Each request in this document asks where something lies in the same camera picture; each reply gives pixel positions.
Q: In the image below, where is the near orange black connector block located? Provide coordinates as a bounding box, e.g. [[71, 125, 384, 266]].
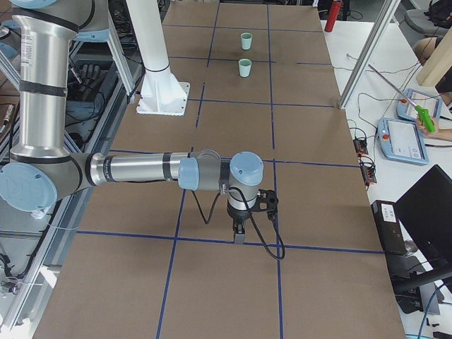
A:
[[359, 157, 377, 186]]

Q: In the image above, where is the grey office chair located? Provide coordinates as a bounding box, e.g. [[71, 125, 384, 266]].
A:
[[404, 1, 448, 37]]

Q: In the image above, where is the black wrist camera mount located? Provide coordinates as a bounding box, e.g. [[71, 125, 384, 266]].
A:
[[254, 189, 279, 214]]

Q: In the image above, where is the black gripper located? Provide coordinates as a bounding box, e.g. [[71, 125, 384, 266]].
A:
[[227, 203, 251, 244]]

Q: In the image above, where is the aluminium table frame rail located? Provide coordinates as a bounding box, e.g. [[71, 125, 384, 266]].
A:
[[1, 76, 143, 335]]

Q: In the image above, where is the wooden board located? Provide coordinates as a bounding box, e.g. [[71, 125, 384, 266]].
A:
[[417, 0, 452, 88]]

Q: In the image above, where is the black computer box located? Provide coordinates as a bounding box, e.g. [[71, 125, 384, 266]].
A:
[[371, 200, 408, 256]]

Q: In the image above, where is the aluminium frame post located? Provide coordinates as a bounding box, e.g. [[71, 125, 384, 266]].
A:
[[338, 0, 400, 109]]

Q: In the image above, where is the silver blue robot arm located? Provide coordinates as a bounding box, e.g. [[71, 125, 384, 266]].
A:
[[1, 1, 263, 244]]

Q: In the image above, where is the far teach pendant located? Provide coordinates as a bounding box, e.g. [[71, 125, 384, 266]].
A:
[[396, 88, 442, 121]]

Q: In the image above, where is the far orange black connector block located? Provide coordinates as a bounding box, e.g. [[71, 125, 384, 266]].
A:
[[353, 138, 369, 156]]

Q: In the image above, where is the orange black connector block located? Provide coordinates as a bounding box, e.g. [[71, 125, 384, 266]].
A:
[[353, 138, 369, 156], [359, 157, 377, 186]]

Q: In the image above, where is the green handled grabber stick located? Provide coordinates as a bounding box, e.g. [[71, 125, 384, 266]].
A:
[[368, 64, 436, 133]]

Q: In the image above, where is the teach pendant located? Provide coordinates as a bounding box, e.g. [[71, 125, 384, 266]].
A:
[[377, 117, 429, 165], [396, 88, 442, 121]]

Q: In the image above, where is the near teach pendant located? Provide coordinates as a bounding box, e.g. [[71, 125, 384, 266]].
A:
[[377, 117, 429, 165]]

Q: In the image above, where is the mint green cup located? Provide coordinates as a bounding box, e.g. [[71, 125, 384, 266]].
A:
[[240, 32, 253, 50], [238, 59, 252, 78]]

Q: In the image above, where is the blue cable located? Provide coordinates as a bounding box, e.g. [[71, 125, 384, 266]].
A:
[[416, 282, 452, 339]]

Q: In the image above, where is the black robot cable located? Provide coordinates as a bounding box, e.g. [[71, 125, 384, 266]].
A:
[[191, 186, 285, 261]]

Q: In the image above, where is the person's hand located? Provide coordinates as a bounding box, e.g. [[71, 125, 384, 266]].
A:
[[415, 118, 440, 134]]

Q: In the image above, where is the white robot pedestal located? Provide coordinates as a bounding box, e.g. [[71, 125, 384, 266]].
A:
[[126, 0, 190, 117]]

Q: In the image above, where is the red bottle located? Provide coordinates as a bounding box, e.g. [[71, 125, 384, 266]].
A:
[[324, 0, 343, 32]]

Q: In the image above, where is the black monitor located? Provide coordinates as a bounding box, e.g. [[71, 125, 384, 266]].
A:
[[395, 165, 451, 265]]

